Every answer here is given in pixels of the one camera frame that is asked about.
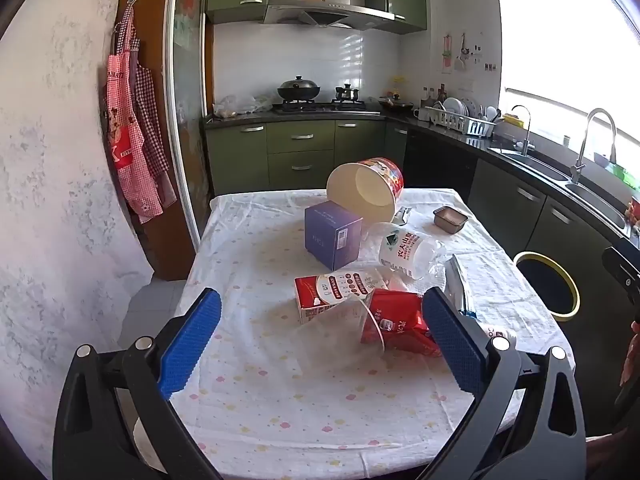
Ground white floral tablecloth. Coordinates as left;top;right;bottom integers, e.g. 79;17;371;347
132;188;576;480

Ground silver foil packet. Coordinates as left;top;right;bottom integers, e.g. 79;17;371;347
444;254;481;321

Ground purple cardboard box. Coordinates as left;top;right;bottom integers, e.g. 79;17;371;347
304;200;364;272

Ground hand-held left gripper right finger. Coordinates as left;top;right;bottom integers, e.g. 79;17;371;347
422;287;587;480

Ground tall steel faucet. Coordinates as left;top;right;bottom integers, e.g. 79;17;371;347
570;108;618;184

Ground black wok with lid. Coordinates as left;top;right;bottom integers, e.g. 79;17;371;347
277;75;322;102

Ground wooden door frame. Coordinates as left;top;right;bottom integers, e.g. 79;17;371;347
117;0;201;281

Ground wall hanging utensils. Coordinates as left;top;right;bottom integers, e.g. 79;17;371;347
440;32;483;73

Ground glass sliding door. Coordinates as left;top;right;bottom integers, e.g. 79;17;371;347
167;0;216;256

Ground yellow rimmed trash bin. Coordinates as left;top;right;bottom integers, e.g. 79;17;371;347
512;251;581;322

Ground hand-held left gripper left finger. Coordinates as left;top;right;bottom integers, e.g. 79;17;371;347
52;287;223;480

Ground small metal tin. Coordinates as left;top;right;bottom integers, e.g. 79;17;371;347
433;205;469;234

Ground green sink base cabinets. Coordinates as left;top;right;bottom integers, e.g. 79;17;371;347
402;130;640;411

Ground black countertop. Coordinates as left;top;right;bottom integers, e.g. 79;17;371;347
202;107;640;241

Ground clear plastic bags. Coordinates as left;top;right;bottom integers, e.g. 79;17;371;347
212;94;273;118

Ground clear plastic water bottle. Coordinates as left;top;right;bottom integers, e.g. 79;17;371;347
367;222;446;281

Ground red white milk carton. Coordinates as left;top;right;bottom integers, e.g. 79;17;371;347
294;269;388;325

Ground small white bottle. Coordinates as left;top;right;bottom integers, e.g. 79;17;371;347
480;324;518;356

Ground window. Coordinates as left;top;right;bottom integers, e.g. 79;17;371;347
492;0;640;161

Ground green base cabinets with drawers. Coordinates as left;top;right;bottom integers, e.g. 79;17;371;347
202;119;408;196

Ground steel range hood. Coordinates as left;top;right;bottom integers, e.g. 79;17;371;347
263;0;396;28

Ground gas stove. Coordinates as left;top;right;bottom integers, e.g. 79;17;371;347
272;100;368;113

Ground red printed paper bucket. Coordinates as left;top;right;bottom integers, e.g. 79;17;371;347
326;156;405;224

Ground red soda can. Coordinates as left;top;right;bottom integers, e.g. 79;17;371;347
361;289;443;358

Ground small steel faucet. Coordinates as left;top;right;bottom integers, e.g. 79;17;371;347
510;105;536;156

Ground clear plastic cup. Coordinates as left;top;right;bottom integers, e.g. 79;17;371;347
295;292;386;376

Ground steel double sink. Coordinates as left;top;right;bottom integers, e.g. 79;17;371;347
487;147;628;231

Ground red checked apron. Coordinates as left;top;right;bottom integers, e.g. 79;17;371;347
102;0;166;224

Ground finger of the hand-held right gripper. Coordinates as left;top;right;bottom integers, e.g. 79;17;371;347
601;237;640;306

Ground white dish rack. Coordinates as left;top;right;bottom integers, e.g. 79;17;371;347
417;97;498;137

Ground dark checked apron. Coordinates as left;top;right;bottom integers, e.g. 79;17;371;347
132;50;178;208

